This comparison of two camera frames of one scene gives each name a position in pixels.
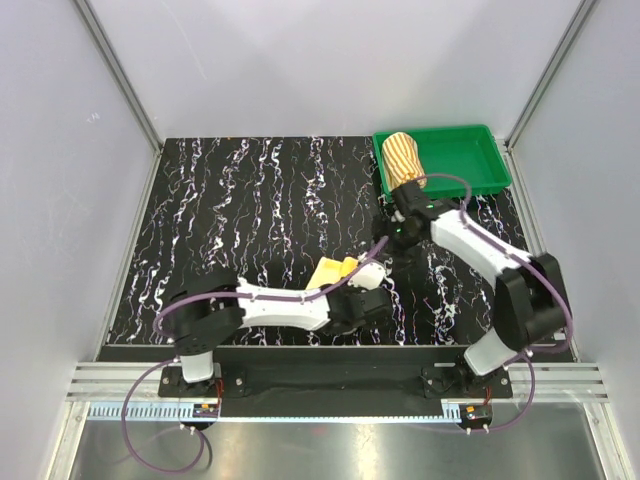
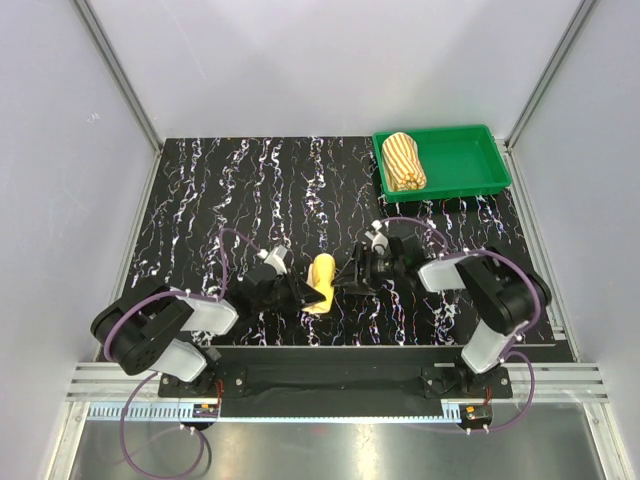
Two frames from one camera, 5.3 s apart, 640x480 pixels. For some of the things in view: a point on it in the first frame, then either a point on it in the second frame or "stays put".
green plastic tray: x=467 y=151 stays put
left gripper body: x=348 y=290 -> x=279 y=297
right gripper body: x=398 y=233 -> x=385 y=268
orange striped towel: x=402 y=161 stays put
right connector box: x=475 y=415 stays put
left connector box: x=205 y=410 stays put
